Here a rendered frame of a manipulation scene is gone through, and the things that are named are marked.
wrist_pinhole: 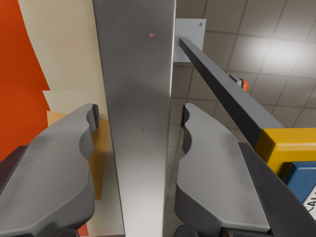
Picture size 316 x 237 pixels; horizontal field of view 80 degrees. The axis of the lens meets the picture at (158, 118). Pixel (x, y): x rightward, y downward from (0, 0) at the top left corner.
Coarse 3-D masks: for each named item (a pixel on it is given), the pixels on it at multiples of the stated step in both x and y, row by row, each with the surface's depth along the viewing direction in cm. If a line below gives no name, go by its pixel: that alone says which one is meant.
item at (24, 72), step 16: (0, 0) 11; (16, 0) 11; (0, 16) 12; (16, 16) 12; (0, 32) 12; (16, 32) 12; (0, 48) 12; (16, 48) 12; (32, 48) 13; (0, 64) 13; (16, 64) 13; (32, 64) 13; (0, 80) 14; (16, 80) 14; (32, 80) 14
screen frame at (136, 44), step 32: (96, 0) 8; (128, 0) 8; (160, 0) 8; (96, 32) 9; (128, 32) 9; (160, 32) 9; (128, 64) 10; (160, 64) 10; (128, 96) 11; (160, 96) 11; (128, 128) 12; (160, 128) 12; (128, 160) 13; (160, 160) 13; (128, 192) 15; (160, 192) 15; (128, 224) 17; (160, 224) 18
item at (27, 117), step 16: (0, 96) 14; (16, 96) 14; (32, 96) 14; (0, 112) 15; (16, 112) 15; (32, 112) 15; (0, 128) 16; (16, 128) 16; (32, 128) 16; (0, 144) 16; (16, 144) 17; (0, 160) 17
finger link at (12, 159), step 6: (18, 150) 8; (24, 150) 8; (12, 156) 7; (18, 156) 7; (0, 162) 7; (6, 162) 7; (12, 162) 7; (18, 162) 7; (0, 168) 7; (6, 168) 7; (12, 168) 7; (0, 174) 7; (6, 174) 7; (0, 180) 6; (6, 180) 6; (0, 186) 6; (0, 192) 6; (30, 234) 5
